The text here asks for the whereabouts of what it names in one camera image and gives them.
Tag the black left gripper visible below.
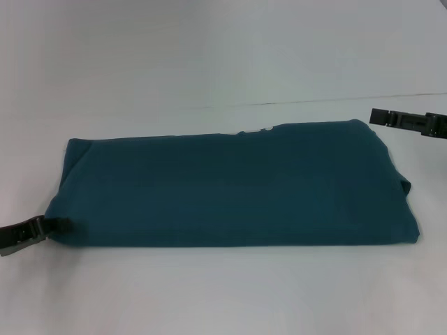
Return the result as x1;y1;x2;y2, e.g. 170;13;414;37
0;215;73;258

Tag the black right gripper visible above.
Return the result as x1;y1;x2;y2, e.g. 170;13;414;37
369;107;447;139

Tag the blue shirt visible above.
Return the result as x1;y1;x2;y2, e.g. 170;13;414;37
43;119;420;249

